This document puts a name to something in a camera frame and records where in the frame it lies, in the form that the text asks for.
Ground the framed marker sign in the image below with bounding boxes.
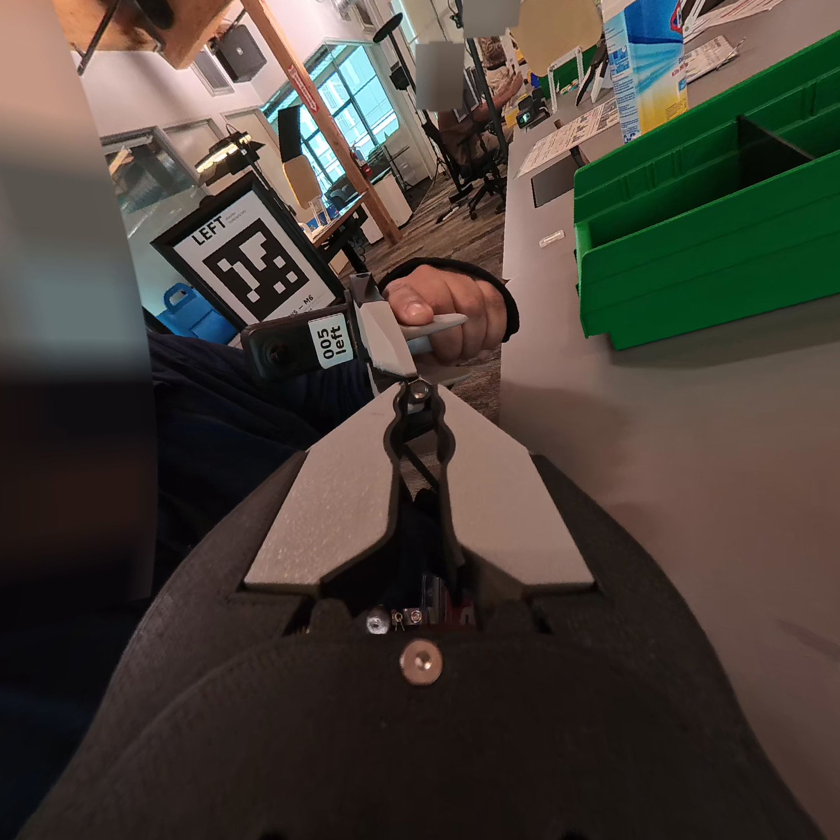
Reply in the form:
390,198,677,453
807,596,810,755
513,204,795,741
150,173,344,333

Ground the blue yellow wipes canister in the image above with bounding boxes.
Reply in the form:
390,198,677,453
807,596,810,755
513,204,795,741
600,0,690,143

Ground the wooden post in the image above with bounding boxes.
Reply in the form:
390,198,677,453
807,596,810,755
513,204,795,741
242,0,403,245

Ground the large window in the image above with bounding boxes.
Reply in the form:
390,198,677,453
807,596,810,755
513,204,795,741
261,42,402,195

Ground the tan board on white stand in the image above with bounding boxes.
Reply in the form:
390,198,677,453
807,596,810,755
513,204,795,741
281,155,324,228
508,0,604,114

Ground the blue plastic crate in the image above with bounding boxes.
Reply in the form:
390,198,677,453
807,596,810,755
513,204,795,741
156,282,241,346

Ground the printed paper sheet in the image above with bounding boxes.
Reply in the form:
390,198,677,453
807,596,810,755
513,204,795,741
679,35,738,85
514,103,622,180

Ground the black softbox light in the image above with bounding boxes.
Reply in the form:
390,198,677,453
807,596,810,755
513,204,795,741
275,105,304,163

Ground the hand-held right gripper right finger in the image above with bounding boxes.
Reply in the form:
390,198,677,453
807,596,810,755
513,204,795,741
428,384,596,592

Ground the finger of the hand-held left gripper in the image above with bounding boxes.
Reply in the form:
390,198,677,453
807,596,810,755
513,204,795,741
358,300,422,396

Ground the black office chair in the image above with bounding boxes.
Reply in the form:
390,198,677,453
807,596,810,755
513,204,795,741
420,118,508,221

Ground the wooden desk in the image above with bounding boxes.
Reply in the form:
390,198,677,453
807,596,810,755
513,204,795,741
307,196,370,265

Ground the person's left hand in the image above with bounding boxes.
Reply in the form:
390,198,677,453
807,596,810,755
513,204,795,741
381,264,508,366

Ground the black bin divider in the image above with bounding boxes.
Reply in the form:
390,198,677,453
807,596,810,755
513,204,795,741
734,116,819,193

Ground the black speaker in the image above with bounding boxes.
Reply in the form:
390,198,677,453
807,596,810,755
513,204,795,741
212,25,268,84

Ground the wooden shelf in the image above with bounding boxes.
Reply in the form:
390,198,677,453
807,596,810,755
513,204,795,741
51,0,245,71

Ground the white cabinet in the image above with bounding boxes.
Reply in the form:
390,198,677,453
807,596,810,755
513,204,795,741
364,173,415,228

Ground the black studio light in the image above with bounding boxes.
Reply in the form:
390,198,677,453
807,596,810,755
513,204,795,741
196,130,266,186

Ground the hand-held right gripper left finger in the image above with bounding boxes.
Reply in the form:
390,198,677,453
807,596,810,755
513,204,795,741
243,386,404,598

